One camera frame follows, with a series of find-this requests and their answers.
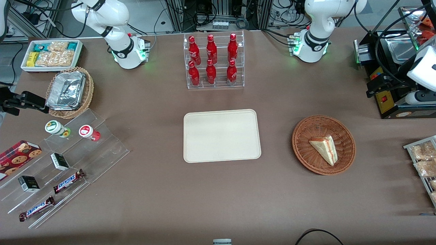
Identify triangular sandwich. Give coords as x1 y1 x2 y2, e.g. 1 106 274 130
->
309 135 338 166

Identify steel warmer tray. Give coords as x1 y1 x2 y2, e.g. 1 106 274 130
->
386 36 421 64
398 5 428 35

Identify oval tan wicker basket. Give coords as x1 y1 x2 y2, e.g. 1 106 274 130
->
46 67 94 119

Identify round brown wicker basket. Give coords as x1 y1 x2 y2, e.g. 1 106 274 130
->
292 115 356 176

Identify cream plastic tray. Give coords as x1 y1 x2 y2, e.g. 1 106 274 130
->
184 109 262 163

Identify black glass food warmer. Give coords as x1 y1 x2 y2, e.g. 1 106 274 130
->
354 0 436 119

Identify green lid cup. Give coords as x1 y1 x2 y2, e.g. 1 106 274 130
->
45 120 71 138

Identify stacked aluminium foil containers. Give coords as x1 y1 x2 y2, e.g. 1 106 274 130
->
46 71 86 111

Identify clear bag of crackers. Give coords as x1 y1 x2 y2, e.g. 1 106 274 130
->
48 41 69 52
51 50 75 67
35 51 55 67

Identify red cookie box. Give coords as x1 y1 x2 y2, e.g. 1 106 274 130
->
0 140 43 181

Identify red lid cup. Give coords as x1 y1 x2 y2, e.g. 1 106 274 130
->
79 125 101 142

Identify orange red food piece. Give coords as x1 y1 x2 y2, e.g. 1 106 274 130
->
421 30 436 46
419 15 436 29

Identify white plastic snack bin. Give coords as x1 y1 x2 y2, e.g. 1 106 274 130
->
21 39 83 73

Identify small black box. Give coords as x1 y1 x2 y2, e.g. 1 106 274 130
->
50 153 70 171
18 175 41 193

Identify clear acrylic stepped display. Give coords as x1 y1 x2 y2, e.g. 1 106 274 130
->
0 109 130 229

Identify Snickers bar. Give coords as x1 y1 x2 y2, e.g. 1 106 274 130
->
53 169 86 194
19 196 56 222

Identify red cola bottle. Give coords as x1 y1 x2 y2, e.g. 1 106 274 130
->
188 36 201 65
227 60 237 84
188 61 200 86
206 60 217 85
206 34 218 64
228 33 238 63

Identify clear acrylic bottle rack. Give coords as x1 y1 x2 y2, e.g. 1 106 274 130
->
184 30 245 89

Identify white power strip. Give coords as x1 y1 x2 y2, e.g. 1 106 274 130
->
212 19 230 31

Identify grey wire rack tray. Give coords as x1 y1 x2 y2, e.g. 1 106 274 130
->
403 135 436 208

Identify black looped cable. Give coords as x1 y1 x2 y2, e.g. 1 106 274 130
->
294 229 345 245

